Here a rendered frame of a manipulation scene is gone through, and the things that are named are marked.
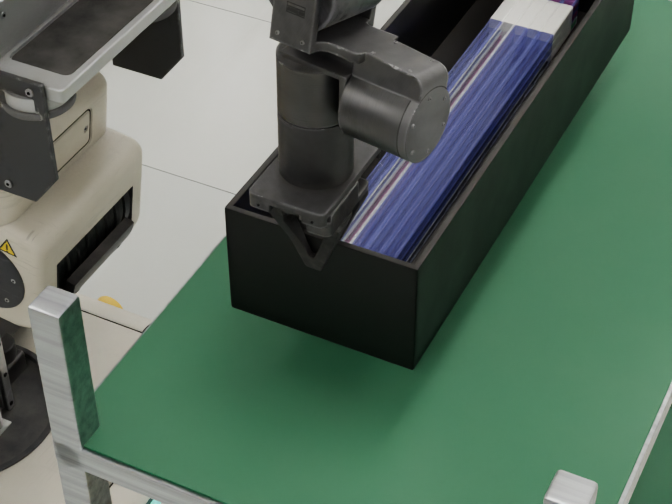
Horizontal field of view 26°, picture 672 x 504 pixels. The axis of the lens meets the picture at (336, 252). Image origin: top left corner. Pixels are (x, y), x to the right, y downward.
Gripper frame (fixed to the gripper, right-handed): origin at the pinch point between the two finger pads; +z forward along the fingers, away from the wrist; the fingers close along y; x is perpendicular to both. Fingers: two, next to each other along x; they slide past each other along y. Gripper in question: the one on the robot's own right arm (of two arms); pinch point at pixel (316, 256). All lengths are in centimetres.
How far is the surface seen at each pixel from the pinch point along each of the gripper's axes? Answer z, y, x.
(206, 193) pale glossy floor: 109, 118, 86
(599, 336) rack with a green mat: 14.3, 16.2, -20.1
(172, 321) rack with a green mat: 14.4, 0.8, 15.2
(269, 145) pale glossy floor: 108, 137, 82
